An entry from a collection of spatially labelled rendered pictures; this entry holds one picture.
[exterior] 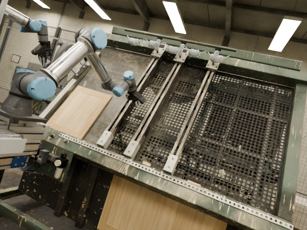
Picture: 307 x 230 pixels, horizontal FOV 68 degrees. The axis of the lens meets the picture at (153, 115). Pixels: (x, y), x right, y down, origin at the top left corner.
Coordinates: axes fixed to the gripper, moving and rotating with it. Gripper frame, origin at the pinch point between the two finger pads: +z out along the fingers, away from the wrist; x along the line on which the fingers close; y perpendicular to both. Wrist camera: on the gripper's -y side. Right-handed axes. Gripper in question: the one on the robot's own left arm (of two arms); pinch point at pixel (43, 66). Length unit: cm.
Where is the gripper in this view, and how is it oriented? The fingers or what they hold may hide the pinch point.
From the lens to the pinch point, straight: 209.8
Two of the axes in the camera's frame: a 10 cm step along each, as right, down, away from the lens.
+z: -1.2, 8.9, 4.4
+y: 4.2, -3.5, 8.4
